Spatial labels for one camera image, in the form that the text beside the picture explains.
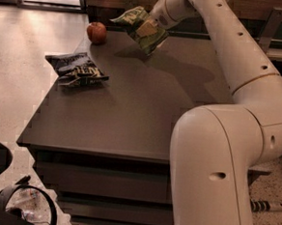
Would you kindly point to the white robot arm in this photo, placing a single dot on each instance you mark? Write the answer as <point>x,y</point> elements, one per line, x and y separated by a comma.
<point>213,146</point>

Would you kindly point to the right metal bracket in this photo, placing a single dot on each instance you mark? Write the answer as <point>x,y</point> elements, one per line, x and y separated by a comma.
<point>268,31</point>

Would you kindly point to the green jalapeno chip bag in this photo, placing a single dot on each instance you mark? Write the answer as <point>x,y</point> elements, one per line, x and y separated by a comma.
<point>131,19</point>

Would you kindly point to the dark brown drawer cabinet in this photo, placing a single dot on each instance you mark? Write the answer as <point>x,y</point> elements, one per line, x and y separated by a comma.
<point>106,149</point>

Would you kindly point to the black chip bag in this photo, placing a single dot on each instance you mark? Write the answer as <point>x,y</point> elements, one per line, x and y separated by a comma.
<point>76,70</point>

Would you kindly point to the striped power strip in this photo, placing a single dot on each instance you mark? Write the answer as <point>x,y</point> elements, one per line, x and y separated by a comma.
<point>265,206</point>

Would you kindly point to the red apple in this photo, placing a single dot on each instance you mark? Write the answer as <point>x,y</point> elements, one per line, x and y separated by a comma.
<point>96,32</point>

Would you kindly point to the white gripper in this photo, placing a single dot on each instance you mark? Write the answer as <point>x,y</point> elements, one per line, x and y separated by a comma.
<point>161,15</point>

